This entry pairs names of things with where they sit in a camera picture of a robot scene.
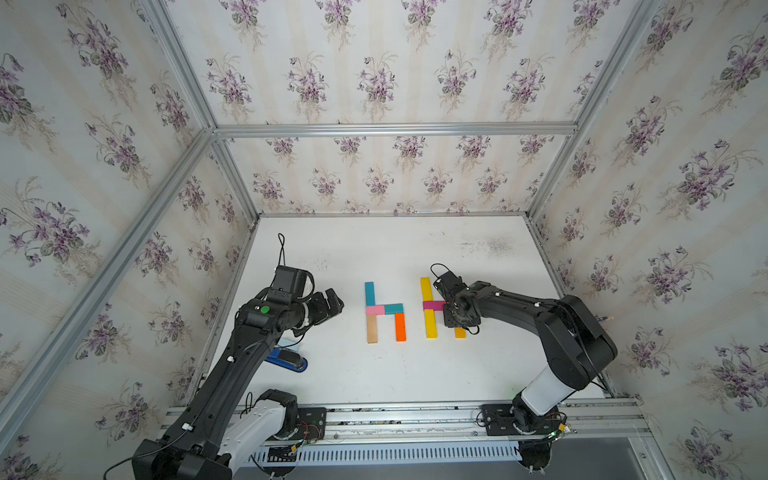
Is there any long teal block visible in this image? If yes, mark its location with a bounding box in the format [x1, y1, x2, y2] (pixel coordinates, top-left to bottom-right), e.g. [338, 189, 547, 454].
[364, 282, 377, 307]

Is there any blue stapler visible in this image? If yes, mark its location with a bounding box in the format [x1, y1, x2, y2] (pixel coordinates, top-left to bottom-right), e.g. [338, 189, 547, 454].
[265, 348, 308, 373]

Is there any yellow block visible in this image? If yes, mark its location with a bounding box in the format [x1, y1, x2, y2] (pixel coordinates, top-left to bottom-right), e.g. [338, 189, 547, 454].
[420, 277, 433, 302]
[424, 309, 438, 339]

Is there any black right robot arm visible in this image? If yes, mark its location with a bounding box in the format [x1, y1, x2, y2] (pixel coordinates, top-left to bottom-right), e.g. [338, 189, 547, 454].
[433, 270, 618, 436]

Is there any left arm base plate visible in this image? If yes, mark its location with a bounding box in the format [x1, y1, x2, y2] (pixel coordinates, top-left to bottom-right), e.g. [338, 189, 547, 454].
[268, 407, 328, 443]

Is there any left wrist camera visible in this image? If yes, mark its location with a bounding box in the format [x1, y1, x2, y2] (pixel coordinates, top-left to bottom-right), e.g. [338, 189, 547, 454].
[267, 265, 315, 305]

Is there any magenta block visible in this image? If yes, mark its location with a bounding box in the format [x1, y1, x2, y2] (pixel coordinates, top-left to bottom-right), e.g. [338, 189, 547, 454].
[423, 301, 445, 311]

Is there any natural wood block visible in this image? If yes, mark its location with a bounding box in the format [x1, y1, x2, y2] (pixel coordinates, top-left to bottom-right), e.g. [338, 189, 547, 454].
[366, 314, 378, 344]

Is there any short teal block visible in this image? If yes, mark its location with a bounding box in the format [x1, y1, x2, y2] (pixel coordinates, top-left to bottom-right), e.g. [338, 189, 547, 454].
[384, 303, 404, 315]

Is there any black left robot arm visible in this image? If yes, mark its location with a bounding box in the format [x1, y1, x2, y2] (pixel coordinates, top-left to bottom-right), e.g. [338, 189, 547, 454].
[131, 265, 344, 479]

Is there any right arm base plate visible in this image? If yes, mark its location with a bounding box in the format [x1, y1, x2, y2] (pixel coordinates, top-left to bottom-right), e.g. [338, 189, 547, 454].
[475, 403, 567, 438]

